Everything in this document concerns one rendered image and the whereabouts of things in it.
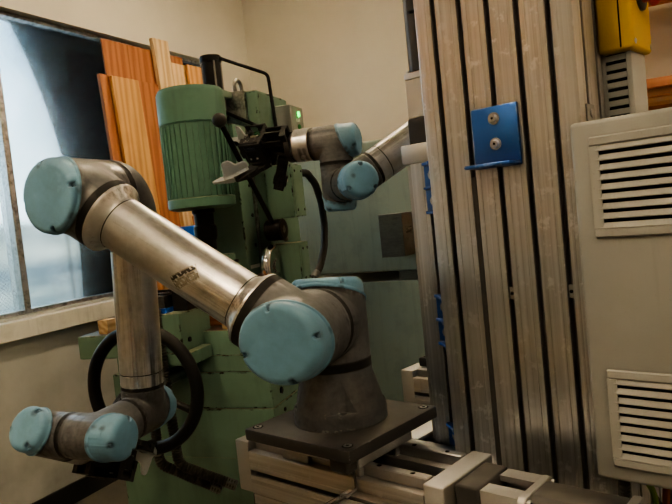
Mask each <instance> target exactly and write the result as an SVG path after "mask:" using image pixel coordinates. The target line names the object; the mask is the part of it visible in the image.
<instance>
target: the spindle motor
mask: <svg viewBox="0 0 672 504"><path fill-rule="evenodd" d="M155 98H156V107H157V115H158V124H159V128H160V129H159V132H160V141H161V149H162V158H163V166H164V174H165V183H166V191H167V200H168V209H169V211H173V212H187V211H192V210H199V209H209V208H215V209H218V208H226V207H231V206H233V205H235V204H236V196H235V188H234V183H227V184H213V183H212V181H214V180H216V179H217V178H219V177H223V173H222V168H221V164H222V163H223V162H224V161H226V160H228V161H230V162H231V153H230V146H229V144H228V142H227V140H226V138H225V136H224V135H223V133H222V131H221V129H220V128H218V127H215V126H214V125H213V123H212V117H213V116H214V114H216V113H222V114H224V115H225V116H226V107H225V98H224V92H223V91H222V89H221V88H220V87H219V86H215V85H209V84H186V85H177V86H171V87H167V88H163V89H161V90H159V91H158V92H157V94H156V97H155ZM226 118H227V116H226Z"/></svg>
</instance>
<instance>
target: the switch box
mask: <svg viewBox="0 0 672 504"><path fill-rule="evenodd" d="M297 111H299V112H300V117H299V118H298V117H297V115H296V112H297ZM275 112H276V119H277V125H278V126H282V125H288V127H289V130H290V131H293V130H295V129H298V124H300V125H301V127H302V129H303V128H304V123H303V113H302V108H299V107H296V106H293V105H290V104H288V105H282V106H276V107H275ZM296 118H297V119H300V122H297V121H296Z"/></svg>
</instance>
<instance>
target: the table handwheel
mask: <svg viewBox="0 0 672 504"><path fill-rule="evenodd" d="M160 333H161V343H162V344H163V345H165V346H166V347H167V348H169V349H170V350H171V351H172V352H173V353H174V354H175V355H176V357H177V358H178V359H179V361H180V362H181V364H182V366H174V367H172V368H170V369H169V371H170V373H169V374H170V377H171V383H172V384H174V383H176V382H178V381H180V380H182V379H184V378H186V377H188V381H189V385H190V393H191V401H190V405H189V404H186V403H184V402H182V401H179V400H177V399H176V401H177V408H178V409H180V410H182V411H184V412H186V413H188V415H187V418H186V420H185V422H184V424H183V425H182V427H181V428H180V429H179V430H178V431H177V432H176V433H175V434H174V435H172V436H171V437H169V438H167V439H164V440H161V441H156V442H157V444H156V446H155V447H156V449H157V454H163V453H167V452H170V451H172V450H174V449H176V448H178V447H179V446H181V445H182V444H183V443H184V442H186V441H187V440H188V439H189V437H190V436H191V435H192V434H193V432H194V431H195V429H196V427H197V425H198V423H199V421H200V418H201V415H202V411H203V406H204V387H203V381H202V377H201V373H200V370H199V368H198V365H197V363H196V361H195V359H194V358H193V356H192V354H191V353H190V351H189V350H188V349H187V347H186V346H185V345H184V344H183V343H182V342H181V341H180V340H179V339H178V338H177V337H175V336H174V335H173V334H171V333H170V332H168V331H166V330H164V329H162V328H160ZM116 344H117V335H116V330H114V331H113V332H111V333H110V334H108V335H107V336H106V337H105V338H104V339H103V340H102V341H101V342H100V344H99V345H98V347H97V348H96V350H95V352H94V354H93V356H92V358H91V361H90V365H89V370H88V379H87V384H88V394H89V399H90V403H91V406H92V409H93V412H97V411H99V410H101V409H103V408H105V407H106V405H105V403H104V400H103V396H102V391H101V372H102V367H103V364H104V361H105V359H106V357H107V355H108V353H109V352H110V350H111V349H112V348H113V347H114V346H115V345H116ZM172 384H171V385H172Z"/></svg>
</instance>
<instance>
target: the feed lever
mask: <svg viewBox="0 0 672 504"><path fill-rule="evenodd" d="M212 123H213V125H214V126H215V127H218V128H220V129H221V131H222V133H223V135H224V136H225V138H226V140H227V142H228V144H229V146H230V148H231V150H232V152H233V154H234V156H235V158H236V160H237V161H238V162H240V161H243V159H242V157H241V155H240V153H239V151H238V149H237V147H236V145H235V143H234V141H233V139H232V137H231V136H230V134H229V132H228V130H227V128H226V126H225V125H226V123H227V118H226V116H225V115H224V114H222V113H216V114H214V116H213V117H212ZM247 181H248V183H249V185H250V186H251V188H252V190H253V192H254V194H255V196H256V198H257V200H258V202H259V204H260V206H261V208H262V210H263V211H264V213H265V215H266V217H267V219H268V220H266V222H265V223H264V235H265V238H266V239H267V240H268V241H279V240H284V241H285V242H286V241H288V239H289V238H288V237H287V236H288V226H287V223H286V221H285V220H284V219H283V218H281V219H273V218H272V216H271V214H270V212H269V210H268V208H267V206H266V204H265V202H264V200H263V198H262V196H261V194H260V192H259V190H258V188H257V186H256V184H255V182H254V180H253V179H252V178H250V179H248V180H247Z"/></svg>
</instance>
